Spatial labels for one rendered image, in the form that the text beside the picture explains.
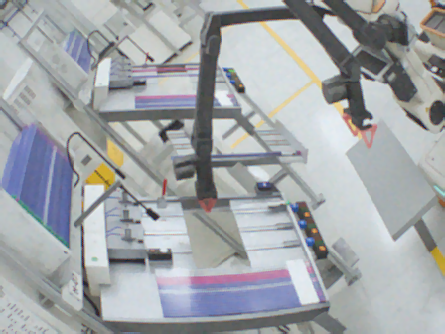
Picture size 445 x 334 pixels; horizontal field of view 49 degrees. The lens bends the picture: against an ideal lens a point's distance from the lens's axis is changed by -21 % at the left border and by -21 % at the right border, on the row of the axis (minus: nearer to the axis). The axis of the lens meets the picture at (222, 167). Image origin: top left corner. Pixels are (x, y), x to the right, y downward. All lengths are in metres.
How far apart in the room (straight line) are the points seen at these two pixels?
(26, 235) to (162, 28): 5.02
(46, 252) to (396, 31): 1.25
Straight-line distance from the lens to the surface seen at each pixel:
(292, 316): 1.73
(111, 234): 1.90
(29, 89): 2.83
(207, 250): 3.34
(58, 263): 1.64
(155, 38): 6.44
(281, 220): 2.14
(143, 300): 1.74
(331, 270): 2.87
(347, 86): 1.61
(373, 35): 1.58
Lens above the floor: 2.00
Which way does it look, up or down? 29 degrees down
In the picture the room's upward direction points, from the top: 46 degrees counter-clockwise
